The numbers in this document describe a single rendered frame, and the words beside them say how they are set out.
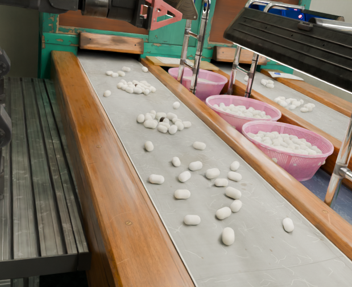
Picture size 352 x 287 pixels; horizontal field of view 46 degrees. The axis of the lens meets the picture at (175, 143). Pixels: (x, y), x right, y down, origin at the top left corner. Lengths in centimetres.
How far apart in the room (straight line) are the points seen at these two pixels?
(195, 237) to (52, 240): 27
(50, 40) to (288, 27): 140
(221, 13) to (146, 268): 174
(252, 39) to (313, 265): 42
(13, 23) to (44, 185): 186
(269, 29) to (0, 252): 62
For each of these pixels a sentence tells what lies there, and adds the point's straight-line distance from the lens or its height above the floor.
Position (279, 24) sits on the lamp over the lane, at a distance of 80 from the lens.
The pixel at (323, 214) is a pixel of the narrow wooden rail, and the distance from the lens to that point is 87.
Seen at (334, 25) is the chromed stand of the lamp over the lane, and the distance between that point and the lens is 77.
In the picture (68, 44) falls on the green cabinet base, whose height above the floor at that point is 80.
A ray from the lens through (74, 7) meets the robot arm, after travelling 89.
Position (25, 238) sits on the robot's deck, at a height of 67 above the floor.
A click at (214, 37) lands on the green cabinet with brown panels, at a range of 220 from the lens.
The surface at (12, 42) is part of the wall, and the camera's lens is 277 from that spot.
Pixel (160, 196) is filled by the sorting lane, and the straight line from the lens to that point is 84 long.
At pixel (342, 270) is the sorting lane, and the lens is 78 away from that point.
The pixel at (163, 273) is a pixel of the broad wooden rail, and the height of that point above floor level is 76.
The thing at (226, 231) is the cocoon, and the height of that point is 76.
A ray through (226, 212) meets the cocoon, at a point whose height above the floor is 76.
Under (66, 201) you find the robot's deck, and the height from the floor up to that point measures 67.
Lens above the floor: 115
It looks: 21 degrees down
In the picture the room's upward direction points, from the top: 9 degrees clockwise
